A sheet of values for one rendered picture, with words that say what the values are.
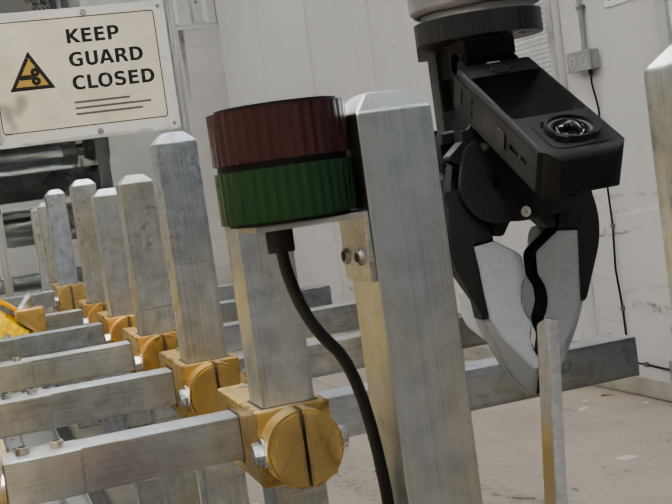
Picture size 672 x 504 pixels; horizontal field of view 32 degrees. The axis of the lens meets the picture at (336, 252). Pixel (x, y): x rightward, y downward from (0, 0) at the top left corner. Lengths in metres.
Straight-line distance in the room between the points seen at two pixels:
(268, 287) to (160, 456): 0.14
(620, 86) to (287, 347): 4.21
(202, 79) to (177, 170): 8.76
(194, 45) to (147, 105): 6.72
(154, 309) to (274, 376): 0.50
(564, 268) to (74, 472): 0.34
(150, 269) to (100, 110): 1.82
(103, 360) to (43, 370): 0.06
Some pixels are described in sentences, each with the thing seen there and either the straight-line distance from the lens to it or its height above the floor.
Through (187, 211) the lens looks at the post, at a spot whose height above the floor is 1.10.
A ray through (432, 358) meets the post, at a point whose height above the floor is 1.03.
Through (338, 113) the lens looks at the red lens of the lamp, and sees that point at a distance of 0.49.
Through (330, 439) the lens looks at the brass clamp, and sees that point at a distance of 0.74.
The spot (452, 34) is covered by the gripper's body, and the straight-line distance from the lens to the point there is 0.64.
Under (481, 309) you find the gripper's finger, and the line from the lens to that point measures 0.64.
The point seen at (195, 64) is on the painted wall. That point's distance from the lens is 9.74.
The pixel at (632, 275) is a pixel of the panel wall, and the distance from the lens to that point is 5.00.
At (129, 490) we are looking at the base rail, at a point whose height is 0.70.
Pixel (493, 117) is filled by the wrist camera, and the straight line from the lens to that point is 0.60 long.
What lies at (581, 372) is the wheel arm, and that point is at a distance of 0.89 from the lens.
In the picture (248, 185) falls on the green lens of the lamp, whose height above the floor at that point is 1.11.
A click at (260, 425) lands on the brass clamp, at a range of 0.75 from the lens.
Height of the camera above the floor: 1.12
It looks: 4 degrees down
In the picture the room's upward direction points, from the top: 8 degrees counter-clockwise
